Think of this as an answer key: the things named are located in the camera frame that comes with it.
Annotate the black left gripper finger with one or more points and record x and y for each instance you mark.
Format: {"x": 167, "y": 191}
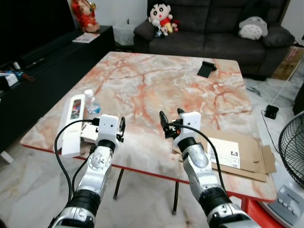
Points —
{"x": 124, "y": 127}
{"x": 120, "y": 123}

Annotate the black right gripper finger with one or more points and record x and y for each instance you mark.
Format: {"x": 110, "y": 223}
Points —
{"x": 181, "y": 112}
{"x": 164, "y": 121}

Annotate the clear plastic water bottle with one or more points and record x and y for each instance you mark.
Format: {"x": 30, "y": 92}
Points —
{"x": 92, "y": 105}

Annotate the long white carton box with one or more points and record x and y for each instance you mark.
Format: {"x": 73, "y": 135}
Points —
{"x": 71, "y": 123}

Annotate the cardboard with white label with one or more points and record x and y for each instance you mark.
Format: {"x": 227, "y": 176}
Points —
{"x": 247, "y": 152}

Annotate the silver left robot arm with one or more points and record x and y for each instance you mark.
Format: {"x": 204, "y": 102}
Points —
{"x": 97, "y": 166}

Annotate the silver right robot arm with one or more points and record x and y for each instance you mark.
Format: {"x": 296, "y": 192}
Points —
{"x": 202, "y": 171}

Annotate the black phone stand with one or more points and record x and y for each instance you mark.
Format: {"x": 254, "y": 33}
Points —
{"x": 206, "y": 69}

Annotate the black low tv cabinet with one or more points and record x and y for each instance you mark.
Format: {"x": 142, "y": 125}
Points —
{"x": 57, "y": 80}

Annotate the dark grey fabric sofa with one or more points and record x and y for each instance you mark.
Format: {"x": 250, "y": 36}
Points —
{"x": 213, "y": 42}

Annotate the small white side table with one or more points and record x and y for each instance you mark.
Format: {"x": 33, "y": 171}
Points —
{"x": 124, "y": 34}

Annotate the black power adapter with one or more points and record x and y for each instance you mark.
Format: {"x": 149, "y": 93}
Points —
{"x": 271, "y": 112}

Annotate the thin white booklet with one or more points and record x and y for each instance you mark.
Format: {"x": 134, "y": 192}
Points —
{"x": 86, "y": 37}

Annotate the cartoon boy plush doll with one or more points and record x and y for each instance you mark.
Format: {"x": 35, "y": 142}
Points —
{"x": 161, "y": 19}

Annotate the grey round plush toy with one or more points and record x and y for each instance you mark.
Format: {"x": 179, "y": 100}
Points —
{"x": 252, "y": 29}

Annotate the grey standing fan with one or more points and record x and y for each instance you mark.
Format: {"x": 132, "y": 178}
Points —
{"x": 292, "y": 152}

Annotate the red and gold figurine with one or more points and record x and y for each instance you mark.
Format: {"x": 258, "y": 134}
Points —
{"x": 85, "y": 16}

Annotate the brown cardboard box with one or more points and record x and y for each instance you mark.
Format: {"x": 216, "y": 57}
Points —
{"x": 289, "y": 64}

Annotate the small white box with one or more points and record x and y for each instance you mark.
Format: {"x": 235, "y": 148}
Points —
{"x": 8, "y": 80}

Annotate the red plastic stool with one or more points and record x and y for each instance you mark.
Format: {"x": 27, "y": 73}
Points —
{"x": 259, "y": 216}

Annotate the black television screen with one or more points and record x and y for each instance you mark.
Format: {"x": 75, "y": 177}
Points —
{"x": 33, "y": 23}

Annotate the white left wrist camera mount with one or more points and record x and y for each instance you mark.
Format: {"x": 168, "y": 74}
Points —
{"x": 108, "y": 127}

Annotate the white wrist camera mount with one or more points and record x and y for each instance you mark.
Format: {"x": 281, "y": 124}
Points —
{"x": 108, "y": 127}
{"x": 190, "y": 124}

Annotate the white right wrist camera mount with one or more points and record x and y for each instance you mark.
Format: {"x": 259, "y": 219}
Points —
{"x": 190, "y": 124}

